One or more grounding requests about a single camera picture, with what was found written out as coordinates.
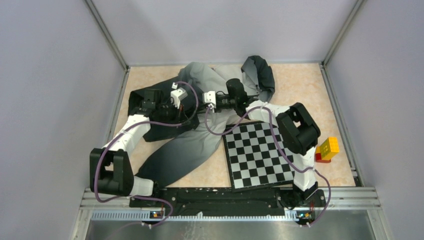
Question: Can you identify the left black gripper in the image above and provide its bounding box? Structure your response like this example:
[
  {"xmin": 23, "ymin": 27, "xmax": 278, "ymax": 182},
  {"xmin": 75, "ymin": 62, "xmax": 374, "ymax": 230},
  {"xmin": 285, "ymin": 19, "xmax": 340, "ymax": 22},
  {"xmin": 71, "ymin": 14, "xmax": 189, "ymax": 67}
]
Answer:
[{"xmin": 155, "ymin": 99, "xmax": 190, "ymax": 128}]

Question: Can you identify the grey gradient zip jacket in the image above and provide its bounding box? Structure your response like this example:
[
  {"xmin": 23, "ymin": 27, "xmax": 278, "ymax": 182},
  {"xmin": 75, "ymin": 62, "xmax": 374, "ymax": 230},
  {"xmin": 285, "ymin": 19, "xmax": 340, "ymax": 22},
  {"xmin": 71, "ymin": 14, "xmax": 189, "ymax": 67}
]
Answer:
[{"xmin": 136, "ymin": 55, "xmax": 275, "ymax": 188}]

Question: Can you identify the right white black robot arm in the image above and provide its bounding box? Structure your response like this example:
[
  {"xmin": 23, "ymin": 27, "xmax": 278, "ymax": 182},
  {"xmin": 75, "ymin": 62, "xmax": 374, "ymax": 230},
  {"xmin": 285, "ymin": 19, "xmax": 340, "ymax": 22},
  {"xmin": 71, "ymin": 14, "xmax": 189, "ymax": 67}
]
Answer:
[{"xmin": 205, "ymin": 78, "xmax": 321, "ymax": 209}]

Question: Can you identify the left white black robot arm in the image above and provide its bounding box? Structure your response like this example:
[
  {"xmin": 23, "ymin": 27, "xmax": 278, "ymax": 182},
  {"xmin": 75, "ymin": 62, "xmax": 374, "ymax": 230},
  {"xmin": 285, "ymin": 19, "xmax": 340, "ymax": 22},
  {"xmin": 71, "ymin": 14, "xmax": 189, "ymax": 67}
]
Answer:
[{"xmin": 89, "ymin": 87, "xmax": 188, "ymax": 207}]

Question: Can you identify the black white checkerboard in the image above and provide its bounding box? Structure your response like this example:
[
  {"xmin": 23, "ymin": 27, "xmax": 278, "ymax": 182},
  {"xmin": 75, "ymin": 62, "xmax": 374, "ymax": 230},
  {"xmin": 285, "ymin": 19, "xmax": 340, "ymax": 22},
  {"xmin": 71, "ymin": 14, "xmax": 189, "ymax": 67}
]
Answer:
[{"xmin": 222, "ymin": 121, "xmax": 295, "ymax": 192}]

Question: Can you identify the red toy brick block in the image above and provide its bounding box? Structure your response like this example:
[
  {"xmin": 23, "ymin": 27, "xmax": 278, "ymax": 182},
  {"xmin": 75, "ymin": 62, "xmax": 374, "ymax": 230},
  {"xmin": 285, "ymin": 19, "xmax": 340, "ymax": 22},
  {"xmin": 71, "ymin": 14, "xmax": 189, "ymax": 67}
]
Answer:
[{"xmin": 315, "ymin": 153, "xmax": 332, "ymax": 164}]

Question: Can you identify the yellow toy brick block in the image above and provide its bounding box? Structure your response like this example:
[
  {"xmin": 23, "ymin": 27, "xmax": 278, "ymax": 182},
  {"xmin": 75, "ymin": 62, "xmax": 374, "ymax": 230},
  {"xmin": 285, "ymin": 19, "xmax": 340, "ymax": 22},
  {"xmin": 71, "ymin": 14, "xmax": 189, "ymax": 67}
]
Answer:
[{"xmin": 319, "ymin": 136, "xmax": 340, "ymax": 160}]

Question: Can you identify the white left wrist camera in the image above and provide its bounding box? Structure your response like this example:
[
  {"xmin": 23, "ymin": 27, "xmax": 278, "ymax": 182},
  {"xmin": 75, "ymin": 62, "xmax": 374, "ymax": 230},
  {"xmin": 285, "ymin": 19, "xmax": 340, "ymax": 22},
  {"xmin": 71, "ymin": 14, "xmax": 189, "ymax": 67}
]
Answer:
[{"xmin": 170, "ymin": 82, "xmax": 188, "ymax": 109}]

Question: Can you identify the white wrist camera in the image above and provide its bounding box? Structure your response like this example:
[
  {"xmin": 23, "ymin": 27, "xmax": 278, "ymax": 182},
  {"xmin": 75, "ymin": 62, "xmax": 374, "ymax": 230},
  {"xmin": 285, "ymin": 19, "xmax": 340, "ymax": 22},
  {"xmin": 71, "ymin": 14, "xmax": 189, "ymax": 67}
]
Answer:
[
  {"xmin": 170, "ymin": 82, "xmax": 188, "ymax": 109},
  {"xmin": 202, "ymin": 90, "xmax": 217, "ymax": 109}
]

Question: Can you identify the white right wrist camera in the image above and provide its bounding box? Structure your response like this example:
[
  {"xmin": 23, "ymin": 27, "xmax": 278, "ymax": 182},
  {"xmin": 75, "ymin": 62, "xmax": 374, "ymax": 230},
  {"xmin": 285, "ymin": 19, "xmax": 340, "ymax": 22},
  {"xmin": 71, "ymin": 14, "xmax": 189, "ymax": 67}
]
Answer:
[{"xmin": 202, "ymin": 90, "xmax": 217, "ymax": 109}]

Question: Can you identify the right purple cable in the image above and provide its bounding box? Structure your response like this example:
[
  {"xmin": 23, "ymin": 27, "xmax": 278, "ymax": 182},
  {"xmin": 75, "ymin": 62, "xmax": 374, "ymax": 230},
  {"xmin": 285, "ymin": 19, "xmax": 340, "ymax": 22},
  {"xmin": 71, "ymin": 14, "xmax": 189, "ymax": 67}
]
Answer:
[{"xmin": 203, "ymin": 105, "xmax": 332, "ymax": 228}]

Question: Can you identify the purple cable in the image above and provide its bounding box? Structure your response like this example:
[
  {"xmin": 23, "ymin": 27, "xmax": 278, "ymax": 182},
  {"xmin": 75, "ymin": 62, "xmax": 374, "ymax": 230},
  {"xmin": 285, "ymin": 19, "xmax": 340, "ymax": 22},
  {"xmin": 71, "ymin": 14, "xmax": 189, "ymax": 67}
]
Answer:
[
  {"xmin": 203, "ymin": 105, "xmax": 332, "ymax": 228},
  {"xmin": 93, "ymin": 81, "xmax": 200, "ymax": 229}
]

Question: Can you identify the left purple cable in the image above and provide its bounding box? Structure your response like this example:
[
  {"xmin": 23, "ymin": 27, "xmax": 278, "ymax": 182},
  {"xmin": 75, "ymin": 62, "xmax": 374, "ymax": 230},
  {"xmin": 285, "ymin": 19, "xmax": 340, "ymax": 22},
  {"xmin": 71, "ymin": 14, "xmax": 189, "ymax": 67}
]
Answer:
[{"xmin": 93, "ymin": 81, "xmax": 200, "ymax": 229}]

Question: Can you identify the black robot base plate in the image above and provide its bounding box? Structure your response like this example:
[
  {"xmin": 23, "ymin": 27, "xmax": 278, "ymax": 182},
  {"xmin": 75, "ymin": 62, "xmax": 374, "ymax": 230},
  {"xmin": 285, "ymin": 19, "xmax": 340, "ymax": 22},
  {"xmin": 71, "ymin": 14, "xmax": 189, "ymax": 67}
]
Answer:
[{"xmin": 129, "ymin": 187, "xmax": 326, "ymax": 217}]

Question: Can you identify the aluminium frame rail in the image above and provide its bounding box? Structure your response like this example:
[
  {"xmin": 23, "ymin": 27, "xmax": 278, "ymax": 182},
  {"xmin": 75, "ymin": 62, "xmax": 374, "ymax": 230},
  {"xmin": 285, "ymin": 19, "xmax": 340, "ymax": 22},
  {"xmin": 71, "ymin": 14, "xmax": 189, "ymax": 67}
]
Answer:
[{"xmin": 80, "ymin": 187, "xmax": 381, "ymax": 222}]

